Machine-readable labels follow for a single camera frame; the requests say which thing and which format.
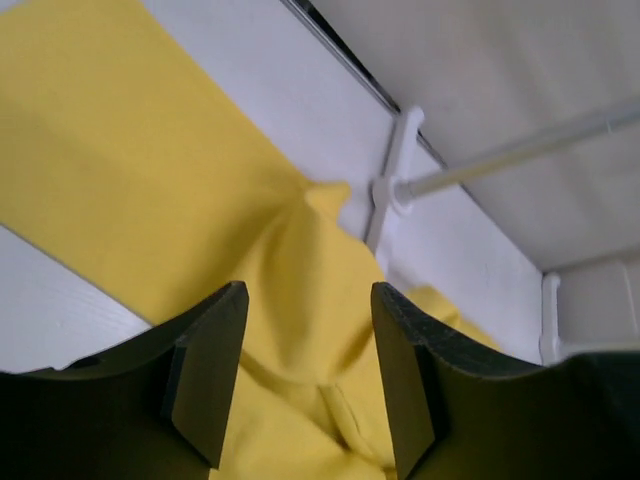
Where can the yellow trousers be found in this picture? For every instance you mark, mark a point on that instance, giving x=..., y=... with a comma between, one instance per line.
x=125, y=162

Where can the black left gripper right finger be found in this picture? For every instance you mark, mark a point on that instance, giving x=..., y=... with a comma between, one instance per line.
x=458, y=409

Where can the white clothes rack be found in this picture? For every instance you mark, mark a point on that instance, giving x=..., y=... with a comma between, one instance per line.
x=394, y=194

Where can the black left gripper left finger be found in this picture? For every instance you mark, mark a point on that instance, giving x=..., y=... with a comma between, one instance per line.
x=153, y=407

